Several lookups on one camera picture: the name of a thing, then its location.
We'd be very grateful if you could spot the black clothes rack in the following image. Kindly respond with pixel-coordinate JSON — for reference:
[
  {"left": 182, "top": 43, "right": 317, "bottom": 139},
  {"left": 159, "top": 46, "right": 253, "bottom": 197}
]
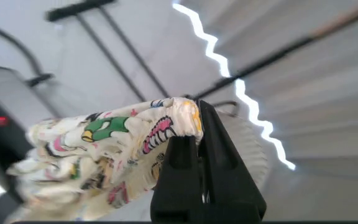
[{"left": 45, "top": 0, "right": 358, "bottom": 118}]

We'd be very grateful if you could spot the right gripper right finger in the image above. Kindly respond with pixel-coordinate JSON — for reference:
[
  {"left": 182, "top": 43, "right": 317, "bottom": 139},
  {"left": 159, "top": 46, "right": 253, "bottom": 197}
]
[{"left": 196, "top": 99, "right": 267, "bottom": 223}]

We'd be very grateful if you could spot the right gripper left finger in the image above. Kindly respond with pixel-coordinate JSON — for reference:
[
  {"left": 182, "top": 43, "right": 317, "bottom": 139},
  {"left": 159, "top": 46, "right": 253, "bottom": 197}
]
[{"left": 150, "top": 135, "right": 203, "bottom": 223}]

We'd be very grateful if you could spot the cream printed garment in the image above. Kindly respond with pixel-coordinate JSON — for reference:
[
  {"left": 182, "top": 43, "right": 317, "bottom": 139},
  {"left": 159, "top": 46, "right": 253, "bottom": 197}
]
[{"left": 6, "top": 96, "right": 269, "bottom": 222}]

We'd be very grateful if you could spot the black cable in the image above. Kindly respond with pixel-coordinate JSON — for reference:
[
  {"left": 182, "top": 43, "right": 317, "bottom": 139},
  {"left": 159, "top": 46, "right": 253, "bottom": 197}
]
[{"left": 0, "top": 19, "right": 55, "bottom": 88}]

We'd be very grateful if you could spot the white curtain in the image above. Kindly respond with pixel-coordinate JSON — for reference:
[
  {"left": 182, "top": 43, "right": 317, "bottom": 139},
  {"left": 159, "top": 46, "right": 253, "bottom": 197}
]
[{"left": 178, "top": 0, "right": 358, "bottom": 187}]

